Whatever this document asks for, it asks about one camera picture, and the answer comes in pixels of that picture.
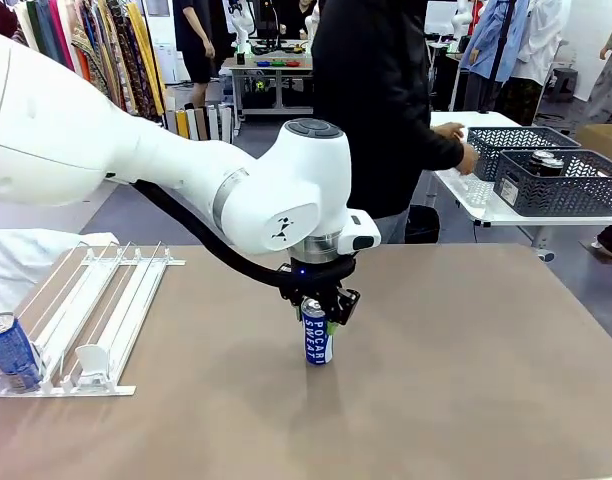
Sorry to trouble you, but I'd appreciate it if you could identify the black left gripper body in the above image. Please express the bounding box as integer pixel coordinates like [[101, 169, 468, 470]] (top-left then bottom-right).
[[278, 257, 358, 315]]

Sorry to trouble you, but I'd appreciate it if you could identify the blue Pocari Sweat can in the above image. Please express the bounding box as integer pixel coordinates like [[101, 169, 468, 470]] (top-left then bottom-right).
[[0, 311, 43, 394], [300, 295, 336, 367]]

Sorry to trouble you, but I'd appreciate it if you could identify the blue-grey plastic basket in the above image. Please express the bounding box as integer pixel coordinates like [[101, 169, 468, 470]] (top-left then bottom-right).
[[492, 148, 612, 218], [466, 126, 583, 181]]

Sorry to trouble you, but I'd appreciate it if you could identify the person's right forearm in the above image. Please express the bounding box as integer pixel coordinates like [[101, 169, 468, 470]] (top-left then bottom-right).
[[419, 125, 465, 172]]

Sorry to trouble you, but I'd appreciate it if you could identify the person's right hand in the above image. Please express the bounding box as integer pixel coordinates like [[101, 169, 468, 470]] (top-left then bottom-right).
[[454, 141, 481, 177]]

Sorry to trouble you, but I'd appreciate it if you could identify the person's left hand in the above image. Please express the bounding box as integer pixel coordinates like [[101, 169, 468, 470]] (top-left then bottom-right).
[[432, 121, 468, 146]]

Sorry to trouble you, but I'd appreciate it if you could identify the black bin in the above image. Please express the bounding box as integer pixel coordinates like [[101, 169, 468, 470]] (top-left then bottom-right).
[[404, 203, 441, 245]]

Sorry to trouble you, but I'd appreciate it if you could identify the white side table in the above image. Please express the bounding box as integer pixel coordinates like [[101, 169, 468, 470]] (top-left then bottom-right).
[[427, 110, 612, 227]]

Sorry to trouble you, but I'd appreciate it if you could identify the white perforated plastic tray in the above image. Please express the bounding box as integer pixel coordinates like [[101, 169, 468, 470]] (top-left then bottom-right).
[[432, 166, 498, 222]]

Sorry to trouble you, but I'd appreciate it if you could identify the person in black jacket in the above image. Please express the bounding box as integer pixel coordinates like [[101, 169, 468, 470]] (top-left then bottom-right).
[[309, 0, 465, 245]]

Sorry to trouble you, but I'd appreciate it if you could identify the brown fabric roll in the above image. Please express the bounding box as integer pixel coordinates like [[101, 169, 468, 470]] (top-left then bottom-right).
[[195, 106, 211, 143]]

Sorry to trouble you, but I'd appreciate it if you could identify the grey workbench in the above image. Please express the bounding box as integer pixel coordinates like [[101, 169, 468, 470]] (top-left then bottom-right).
[[220, 53, 315, 120]]

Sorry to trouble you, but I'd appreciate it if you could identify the bystander in black clothes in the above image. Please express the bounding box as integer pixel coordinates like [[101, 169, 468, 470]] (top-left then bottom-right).
[[172, 0, 218, 109]]

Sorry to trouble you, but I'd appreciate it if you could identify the white floor appliance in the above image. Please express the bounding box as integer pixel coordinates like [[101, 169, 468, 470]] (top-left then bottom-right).
[[152, 41, 180, 85]]

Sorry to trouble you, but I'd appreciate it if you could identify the rack of colourful hanging fabrics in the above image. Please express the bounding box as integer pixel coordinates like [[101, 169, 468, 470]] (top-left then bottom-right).
[[13, 0, 167, 124]]

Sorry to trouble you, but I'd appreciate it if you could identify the cardboard box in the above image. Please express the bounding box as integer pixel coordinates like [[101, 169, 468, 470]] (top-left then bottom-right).
[[575, 123, 612, 166]]

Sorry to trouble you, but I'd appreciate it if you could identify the grey plastic stool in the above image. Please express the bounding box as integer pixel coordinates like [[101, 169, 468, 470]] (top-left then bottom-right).
[[547, 66, 580, 104]]

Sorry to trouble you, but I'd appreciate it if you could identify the hanging white garment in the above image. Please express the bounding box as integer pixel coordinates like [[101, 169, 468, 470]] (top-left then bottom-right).
[[510, 0, 570, 87]]

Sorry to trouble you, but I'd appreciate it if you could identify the mannequin in grey dress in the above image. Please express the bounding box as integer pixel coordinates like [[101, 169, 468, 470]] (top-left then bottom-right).
[[584, 9, 612, 124]]

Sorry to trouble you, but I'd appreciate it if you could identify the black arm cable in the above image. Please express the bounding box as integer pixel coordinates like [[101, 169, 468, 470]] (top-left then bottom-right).
[[129, 178, 298, 291]]

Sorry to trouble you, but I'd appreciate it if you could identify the white wire can dispenser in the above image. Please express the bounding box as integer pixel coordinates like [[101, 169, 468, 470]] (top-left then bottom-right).
[[0, 241, 187, 399]]

